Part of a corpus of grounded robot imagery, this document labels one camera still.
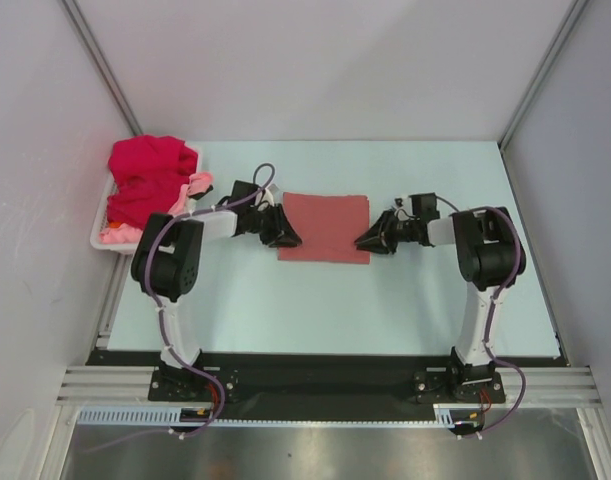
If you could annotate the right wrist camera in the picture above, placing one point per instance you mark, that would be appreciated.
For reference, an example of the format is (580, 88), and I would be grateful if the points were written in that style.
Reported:
(405, 205)

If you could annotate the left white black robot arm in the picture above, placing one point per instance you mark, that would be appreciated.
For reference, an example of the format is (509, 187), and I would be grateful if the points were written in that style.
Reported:
(167, 260)

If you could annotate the aluminium front rail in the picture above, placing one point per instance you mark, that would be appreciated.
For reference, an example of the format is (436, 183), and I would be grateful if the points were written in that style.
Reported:
(558, 387)

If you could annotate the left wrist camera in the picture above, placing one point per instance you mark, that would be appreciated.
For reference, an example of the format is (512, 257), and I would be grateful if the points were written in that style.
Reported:
(271, 195)

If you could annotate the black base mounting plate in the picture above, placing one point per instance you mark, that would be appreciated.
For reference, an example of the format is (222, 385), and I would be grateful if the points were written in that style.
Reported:
(317, 388)

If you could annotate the right aluminium corner post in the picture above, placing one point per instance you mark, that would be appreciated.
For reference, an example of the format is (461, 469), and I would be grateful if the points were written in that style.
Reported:
(556, 47)

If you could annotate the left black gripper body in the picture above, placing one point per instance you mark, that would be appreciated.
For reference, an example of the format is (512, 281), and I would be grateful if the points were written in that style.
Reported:
(266, 223)

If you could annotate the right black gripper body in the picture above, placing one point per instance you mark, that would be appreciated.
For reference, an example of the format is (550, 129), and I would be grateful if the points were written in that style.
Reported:
(405, 230)

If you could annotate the light pink t shirt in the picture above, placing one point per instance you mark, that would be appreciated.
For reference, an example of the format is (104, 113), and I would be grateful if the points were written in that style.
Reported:
(127, 210)

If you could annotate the white slotted cable duct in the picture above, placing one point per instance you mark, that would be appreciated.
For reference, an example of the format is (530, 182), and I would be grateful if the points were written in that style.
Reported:
(179, 417)

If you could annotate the salmon pink t shirt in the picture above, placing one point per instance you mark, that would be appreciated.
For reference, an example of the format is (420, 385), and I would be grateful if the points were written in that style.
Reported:
(328, 227)

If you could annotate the aluminium corner post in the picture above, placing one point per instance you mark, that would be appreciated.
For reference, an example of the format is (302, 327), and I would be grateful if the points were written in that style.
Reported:
(556, 47)
(101, 65)

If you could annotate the crimson red t shirt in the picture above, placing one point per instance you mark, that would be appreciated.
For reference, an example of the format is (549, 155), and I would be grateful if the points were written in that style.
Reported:
(148, 172)

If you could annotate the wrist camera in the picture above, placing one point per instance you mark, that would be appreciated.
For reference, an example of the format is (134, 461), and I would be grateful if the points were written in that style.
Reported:
(405, 205)
(271, 195)

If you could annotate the left aluminium corner post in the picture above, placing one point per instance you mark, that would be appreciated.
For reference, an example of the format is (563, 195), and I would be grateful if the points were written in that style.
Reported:
(101, 65)

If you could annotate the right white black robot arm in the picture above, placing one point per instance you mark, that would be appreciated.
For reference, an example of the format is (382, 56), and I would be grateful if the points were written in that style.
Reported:
(490, 258)

